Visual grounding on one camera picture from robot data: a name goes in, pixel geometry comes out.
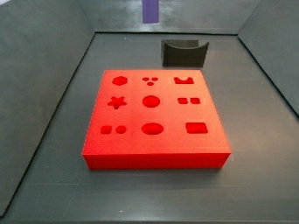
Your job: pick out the purple rectangular peg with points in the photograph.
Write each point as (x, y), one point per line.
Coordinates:
(150, 11)

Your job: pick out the black curved foam holder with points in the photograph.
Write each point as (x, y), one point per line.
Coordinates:
(183, 53)

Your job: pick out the red shape sorter block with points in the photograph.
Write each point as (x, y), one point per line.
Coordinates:
(154, 122)

